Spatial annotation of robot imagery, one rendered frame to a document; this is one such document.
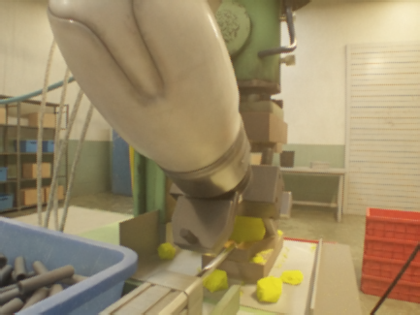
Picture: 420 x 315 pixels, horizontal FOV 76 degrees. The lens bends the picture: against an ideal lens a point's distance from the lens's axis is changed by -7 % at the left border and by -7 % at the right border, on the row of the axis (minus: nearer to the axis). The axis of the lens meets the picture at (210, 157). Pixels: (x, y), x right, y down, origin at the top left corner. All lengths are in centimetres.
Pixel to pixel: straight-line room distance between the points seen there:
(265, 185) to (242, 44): 21
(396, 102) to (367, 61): 91
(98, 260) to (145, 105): 28
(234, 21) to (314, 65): 565
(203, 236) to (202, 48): 18
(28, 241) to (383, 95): 580
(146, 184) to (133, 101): 37
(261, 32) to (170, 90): 30
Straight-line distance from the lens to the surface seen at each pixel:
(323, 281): 45
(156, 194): 50
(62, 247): 47
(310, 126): 588
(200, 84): 18
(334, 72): 604
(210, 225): 28
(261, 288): 38
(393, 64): 611
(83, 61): 17
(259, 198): 32
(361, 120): 586
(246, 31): 44
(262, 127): 38
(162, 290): 25
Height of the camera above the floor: 118
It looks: 2 degrees down
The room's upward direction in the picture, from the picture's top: 1 degrees clockwise
